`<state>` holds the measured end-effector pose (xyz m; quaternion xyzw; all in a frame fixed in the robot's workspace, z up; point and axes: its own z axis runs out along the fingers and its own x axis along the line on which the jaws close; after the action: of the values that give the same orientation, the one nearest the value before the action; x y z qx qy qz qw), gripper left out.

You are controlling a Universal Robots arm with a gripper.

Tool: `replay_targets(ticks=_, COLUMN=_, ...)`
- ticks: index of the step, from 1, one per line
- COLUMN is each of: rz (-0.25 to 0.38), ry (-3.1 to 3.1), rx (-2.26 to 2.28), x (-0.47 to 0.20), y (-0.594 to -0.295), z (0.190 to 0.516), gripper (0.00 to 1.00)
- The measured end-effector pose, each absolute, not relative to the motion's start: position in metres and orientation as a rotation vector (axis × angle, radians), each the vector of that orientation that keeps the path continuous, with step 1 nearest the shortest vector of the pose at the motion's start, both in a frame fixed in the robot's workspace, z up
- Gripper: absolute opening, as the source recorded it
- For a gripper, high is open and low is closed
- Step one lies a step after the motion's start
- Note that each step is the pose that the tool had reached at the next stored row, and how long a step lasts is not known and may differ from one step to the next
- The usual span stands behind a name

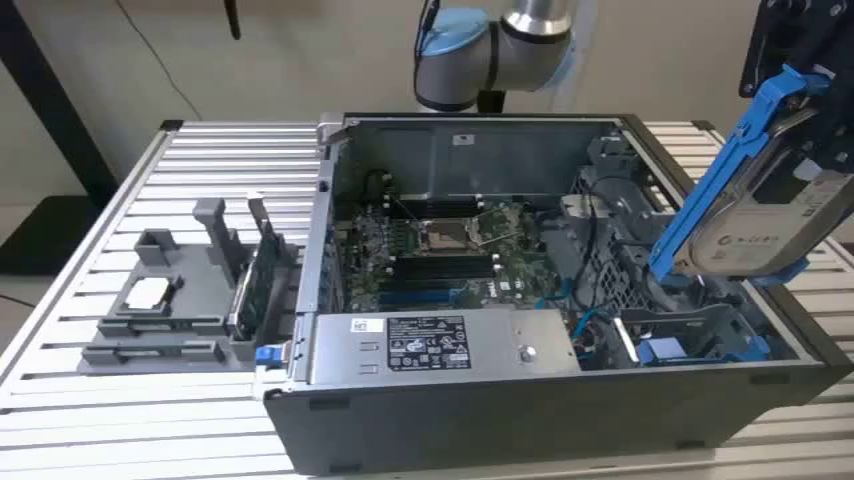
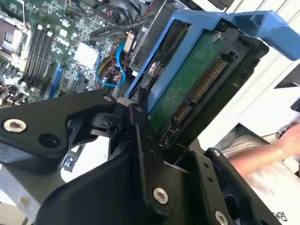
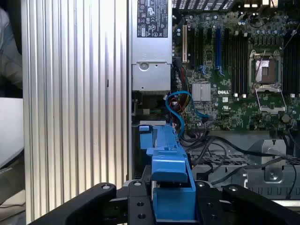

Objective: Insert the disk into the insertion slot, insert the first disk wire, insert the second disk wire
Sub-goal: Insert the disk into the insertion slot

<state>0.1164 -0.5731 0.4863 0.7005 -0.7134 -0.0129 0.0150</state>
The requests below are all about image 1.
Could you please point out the hard disk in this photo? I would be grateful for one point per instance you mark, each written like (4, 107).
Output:
(747, 235)

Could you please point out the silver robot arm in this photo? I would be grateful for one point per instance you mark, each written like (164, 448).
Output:
(460, 65)

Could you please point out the metal disk bay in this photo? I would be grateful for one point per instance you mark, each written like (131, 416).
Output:
(727, 325)

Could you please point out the empty blue disk carrier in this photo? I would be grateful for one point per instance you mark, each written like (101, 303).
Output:
(660, 350)

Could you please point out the perforated metal drive cage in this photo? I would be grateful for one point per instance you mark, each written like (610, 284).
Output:
(627, 260)

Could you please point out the green motherboard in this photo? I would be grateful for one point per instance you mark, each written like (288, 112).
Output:
(520, 285)

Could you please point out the CPU socket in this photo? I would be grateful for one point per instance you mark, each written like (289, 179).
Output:
(443, 236)

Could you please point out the thin metal locking lever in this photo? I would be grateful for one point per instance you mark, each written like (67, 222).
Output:
(408, 209)

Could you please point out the silver power supply box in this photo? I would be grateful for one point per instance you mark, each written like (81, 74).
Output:
(487, 345)

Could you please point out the black PC case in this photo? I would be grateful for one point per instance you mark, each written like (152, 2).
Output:
(507, 425)

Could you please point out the green graphics card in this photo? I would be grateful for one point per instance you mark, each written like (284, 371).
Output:
(267, 265)

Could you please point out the blue case latch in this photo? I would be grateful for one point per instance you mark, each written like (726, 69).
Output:
(268, 357)

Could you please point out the grey parts rack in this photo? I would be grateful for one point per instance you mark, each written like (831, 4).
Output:
(200, 280)

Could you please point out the silver CPU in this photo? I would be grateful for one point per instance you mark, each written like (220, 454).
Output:
(149, 297)

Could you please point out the RAM stick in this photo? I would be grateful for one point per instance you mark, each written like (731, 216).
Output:
(167, 326)
(153, 350)

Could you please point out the black stand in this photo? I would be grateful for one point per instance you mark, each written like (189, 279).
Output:
(40, 75)

